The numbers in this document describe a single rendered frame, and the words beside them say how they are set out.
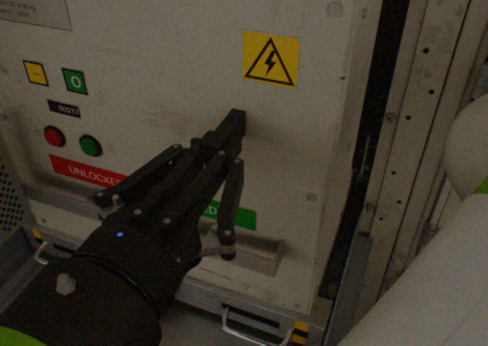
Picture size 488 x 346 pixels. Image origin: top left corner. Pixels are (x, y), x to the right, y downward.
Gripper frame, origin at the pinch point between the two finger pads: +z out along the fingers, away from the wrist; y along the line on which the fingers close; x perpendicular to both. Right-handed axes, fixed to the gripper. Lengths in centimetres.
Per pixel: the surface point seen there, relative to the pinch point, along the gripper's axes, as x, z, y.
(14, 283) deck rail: -38, -5, -39
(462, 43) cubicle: 1.9, 29.6, 21.7
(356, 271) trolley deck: -38.3, 20.4, 15.5
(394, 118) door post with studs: -11.5, 29.4, 15.5
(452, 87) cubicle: -4.7, 29.6, 22.2
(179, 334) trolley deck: -38.3, -2.0, -8.2
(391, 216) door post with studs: -31.8, 29.6, 18.9
